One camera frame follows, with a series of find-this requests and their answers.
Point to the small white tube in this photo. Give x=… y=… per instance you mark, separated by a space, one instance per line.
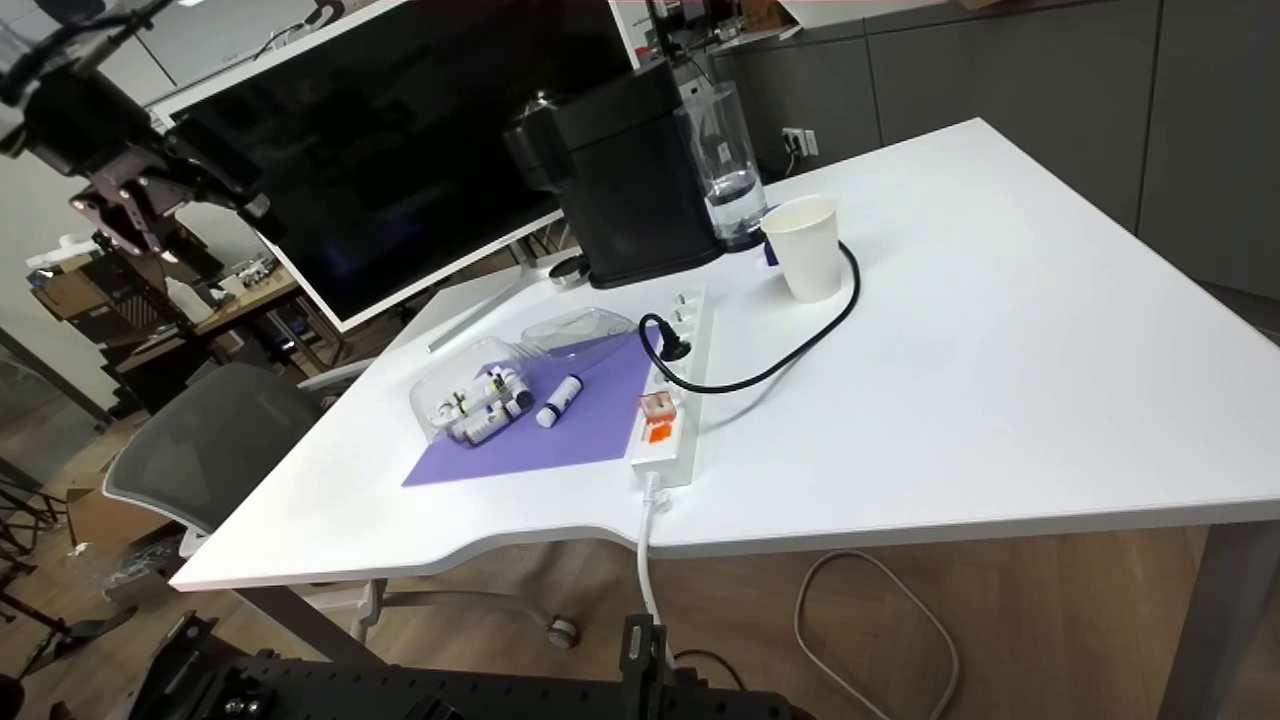
x=559 y=401

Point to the large white-framed black monitor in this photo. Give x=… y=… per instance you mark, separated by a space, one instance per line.
x=385 y=134

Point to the white wall outlet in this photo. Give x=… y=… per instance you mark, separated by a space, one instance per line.
x=800 y=146

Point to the clear water tank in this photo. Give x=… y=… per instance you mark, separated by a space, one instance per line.
x=727 y=163

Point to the white paper cup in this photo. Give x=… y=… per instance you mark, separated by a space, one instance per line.
x=805 y=252

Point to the cluttered wooden desk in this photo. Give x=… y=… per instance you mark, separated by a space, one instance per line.
x=252 y=299

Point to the white power strip orange switch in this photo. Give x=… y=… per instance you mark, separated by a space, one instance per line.
x=660 y=457

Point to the black coffee machine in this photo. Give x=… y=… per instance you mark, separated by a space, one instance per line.
x=624 y=175

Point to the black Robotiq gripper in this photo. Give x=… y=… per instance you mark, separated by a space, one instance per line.
x=127 y=146

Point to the purple mat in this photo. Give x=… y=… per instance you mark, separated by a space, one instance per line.
x=586 y=419

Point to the small white bottle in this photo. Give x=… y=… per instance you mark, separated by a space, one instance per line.
x=482 y=424
x=506 y=387

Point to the grey office chair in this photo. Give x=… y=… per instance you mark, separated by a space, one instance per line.
x=214 y=443

